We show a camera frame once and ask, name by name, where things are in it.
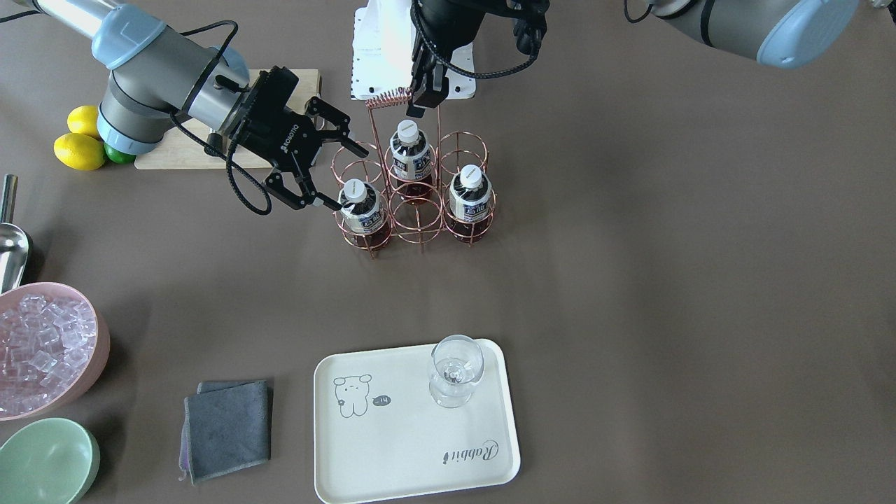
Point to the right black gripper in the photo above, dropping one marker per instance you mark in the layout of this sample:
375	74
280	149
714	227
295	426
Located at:
278	133

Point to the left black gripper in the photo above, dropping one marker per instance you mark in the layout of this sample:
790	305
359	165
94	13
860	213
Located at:
428	87

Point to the tea bottle white cap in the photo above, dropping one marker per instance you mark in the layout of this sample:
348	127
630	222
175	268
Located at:
411	161
363	215
470	203

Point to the copper wire bottle basket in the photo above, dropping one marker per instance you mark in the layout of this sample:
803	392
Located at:
415	212

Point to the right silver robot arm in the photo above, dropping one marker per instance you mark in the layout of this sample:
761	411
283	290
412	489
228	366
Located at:
159	79

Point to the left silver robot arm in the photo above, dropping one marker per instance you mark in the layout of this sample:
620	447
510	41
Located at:
782	34

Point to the bamboo cutting board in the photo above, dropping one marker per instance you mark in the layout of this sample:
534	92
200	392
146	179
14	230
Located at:
176	151

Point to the green lime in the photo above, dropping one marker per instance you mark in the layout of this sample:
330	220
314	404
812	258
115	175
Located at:
116	156

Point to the yellow lemon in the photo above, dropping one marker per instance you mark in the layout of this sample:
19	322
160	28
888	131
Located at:
80	151
84	120

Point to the clear wine glass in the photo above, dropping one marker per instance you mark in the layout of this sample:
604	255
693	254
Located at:
456	367

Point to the grey folded cloth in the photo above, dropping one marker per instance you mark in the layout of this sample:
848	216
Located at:
226	428

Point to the metal ice scoop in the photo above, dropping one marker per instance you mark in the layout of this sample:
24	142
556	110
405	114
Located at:
15	242

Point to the cream rabbit tray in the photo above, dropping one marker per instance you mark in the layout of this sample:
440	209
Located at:
379	434

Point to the pink bowl of ice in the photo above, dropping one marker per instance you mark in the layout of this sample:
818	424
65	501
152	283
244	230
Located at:
54	348

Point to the green bowl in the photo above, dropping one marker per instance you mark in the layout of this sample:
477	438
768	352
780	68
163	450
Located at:
54	460

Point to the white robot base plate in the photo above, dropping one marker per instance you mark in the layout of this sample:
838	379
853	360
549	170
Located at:
383	43

